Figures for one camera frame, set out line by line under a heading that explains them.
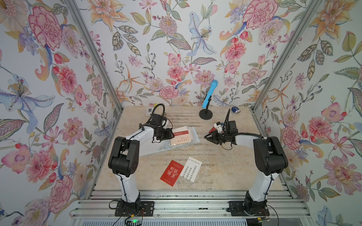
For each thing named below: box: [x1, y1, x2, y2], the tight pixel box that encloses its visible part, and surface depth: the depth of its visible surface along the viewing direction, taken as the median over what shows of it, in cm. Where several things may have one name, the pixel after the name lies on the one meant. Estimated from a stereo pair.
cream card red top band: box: [170, 129, 192, 146], surface depth 100 cm
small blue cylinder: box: [231, 106, 241, 115], surface depth 120 cm
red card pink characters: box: [159, 160, 185, 187], surface depth 88 cm
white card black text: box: [180, 156, 203, 183], surface depth 90 cm
